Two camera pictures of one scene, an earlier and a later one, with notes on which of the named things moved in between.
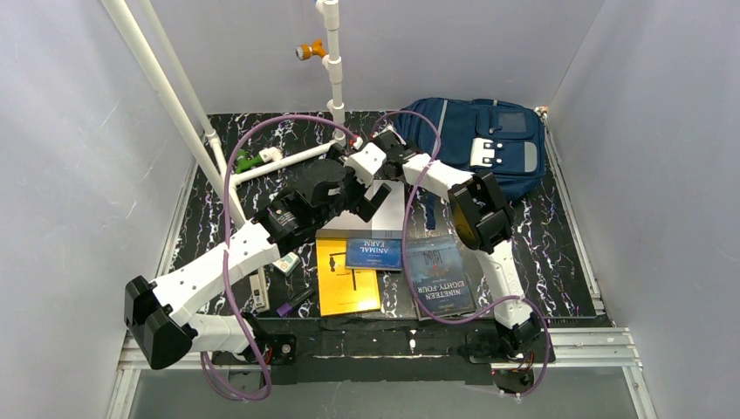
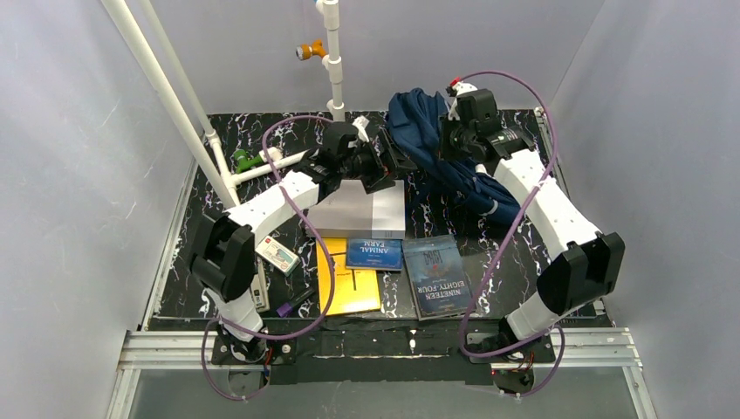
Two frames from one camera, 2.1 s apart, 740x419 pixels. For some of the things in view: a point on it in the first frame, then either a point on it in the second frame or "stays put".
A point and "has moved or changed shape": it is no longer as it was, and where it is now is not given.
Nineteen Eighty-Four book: x=439 y=277 stays put
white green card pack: x=288 y=263 stays put
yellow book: x=343 y=291 stays put
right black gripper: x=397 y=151 → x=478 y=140
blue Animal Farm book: x=373 y=254 stays put
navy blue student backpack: x=505 y=139 has moved or changed shape
